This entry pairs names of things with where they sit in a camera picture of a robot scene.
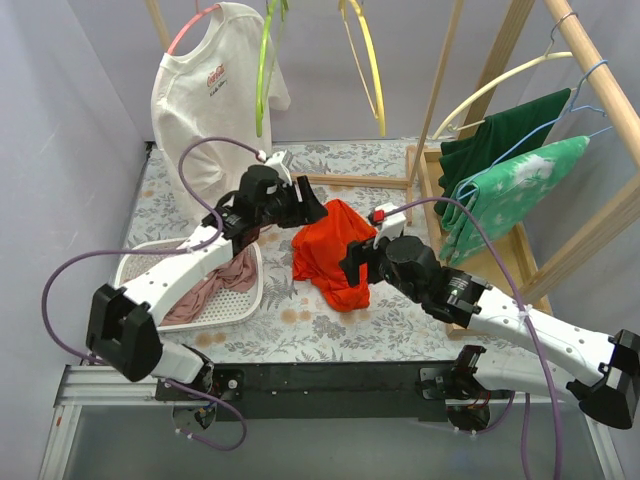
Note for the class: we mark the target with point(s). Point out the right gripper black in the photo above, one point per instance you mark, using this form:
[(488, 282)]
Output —
[(358, 261)]

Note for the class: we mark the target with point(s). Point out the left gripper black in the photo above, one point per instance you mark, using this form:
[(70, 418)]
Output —
[(302, 200)]

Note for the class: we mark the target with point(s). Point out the orange t shirt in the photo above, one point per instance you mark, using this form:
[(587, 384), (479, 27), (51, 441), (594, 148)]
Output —
[(318, 249)]

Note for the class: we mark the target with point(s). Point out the green hanger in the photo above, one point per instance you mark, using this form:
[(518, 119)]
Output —
[(267, 59)]

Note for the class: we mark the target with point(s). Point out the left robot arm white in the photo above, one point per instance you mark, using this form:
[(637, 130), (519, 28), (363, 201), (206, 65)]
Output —
[(123, 323)]

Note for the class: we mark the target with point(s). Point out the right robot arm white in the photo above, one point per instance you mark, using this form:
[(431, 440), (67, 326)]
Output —
[(597, 372)]

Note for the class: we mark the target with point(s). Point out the white Coca-Cola t shirt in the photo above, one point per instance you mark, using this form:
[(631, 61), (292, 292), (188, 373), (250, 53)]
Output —
[(203, 109)]

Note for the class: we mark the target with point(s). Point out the yellow hanger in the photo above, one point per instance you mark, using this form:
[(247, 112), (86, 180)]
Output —
[(364, 53)]

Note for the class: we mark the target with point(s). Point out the pink hanger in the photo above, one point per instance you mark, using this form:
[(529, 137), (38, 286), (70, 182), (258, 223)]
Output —
[(199, 15)]

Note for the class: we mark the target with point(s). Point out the cream hanger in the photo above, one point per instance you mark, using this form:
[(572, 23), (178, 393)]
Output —
[(447, 124)]

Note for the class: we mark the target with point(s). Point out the floral table cloth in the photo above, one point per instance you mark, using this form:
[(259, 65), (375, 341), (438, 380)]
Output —
[(293, 321)]

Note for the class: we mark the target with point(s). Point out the pink garment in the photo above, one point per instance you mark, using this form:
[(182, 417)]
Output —
[(238, 275)]

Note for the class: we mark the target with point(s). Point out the wooden clothes rack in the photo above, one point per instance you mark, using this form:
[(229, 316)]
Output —
[(329, 104)]

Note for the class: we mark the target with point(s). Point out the white laundry basket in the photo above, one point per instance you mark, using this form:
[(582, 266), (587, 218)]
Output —
[(226, 307)]

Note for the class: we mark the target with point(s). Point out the light green tie-dye garment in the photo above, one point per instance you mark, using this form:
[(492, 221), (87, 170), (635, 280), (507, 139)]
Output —
[(501, 197)]

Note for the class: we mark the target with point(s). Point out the dark green garment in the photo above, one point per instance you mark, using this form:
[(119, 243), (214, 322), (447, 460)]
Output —
[(496, 138)]

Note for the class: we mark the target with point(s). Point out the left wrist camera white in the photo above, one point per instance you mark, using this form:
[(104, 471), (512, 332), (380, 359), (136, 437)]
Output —
[(278, 161)]

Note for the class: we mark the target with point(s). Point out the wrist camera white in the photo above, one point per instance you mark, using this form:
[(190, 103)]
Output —
[(278, 161), (389, 225)]

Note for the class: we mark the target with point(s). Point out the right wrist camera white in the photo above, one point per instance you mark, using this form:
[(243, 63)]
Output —
[(389, 225)]

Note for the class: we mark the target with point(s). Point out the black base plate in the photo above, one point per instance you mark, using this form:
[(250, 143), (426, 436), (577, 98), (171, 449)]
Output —
[(423, 390)]

